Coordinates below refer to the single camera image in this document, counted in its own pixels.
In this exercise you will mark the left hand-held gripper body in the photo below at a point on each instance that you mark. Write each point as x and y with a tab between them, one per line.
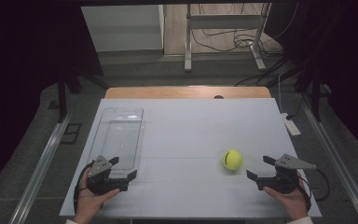
101	183

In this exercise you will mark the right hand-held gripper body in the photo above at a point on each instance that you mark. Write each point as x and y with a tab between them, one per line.
281	180

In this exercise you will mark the clear plastic container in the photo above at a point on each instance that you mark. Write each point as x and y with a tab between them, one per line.
119	137

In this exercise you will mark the yellow tennis ball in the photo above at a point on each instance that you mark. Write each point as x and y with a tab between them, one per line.
232	160

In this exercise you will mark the person's right hand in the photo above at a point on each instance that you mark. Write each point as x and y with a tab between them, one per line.
289	202

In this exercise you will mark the person's left hand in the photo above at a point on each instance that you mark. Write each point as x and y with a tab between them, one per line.
88	203

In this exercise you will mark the white power strip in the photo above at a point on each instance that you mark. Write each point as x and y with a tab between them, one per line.
291	124

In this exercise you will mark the black floor plate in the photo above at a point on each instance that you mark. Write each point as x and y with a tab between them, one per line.
71	133

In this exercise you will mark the wooden table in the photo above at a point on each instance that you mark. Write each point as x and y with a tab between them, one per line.
167	92

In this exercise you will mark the dark curtain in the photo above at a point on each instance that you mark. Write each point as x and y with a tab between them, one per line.
348	62
18	77

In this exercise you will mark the white cabinet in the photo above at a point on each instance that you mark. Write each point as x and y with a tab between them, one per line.
121	28

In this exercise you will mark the aluminium floor rail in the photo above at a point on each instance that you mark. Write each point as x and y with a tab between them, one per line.
338	161
43	165

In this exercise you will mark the white metal desk frame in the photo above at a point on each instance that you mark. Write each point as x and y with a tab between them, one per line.
223	21

